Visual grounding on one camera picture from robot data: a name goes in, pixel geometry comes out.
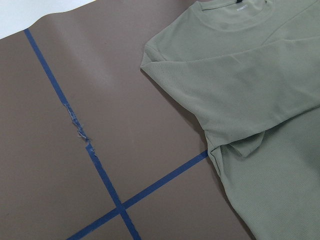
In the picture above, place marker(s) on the olive green long-sleeve shirt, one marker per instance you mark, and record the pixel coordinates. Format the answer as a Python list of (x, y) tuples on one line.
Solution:
[(249, 70)]

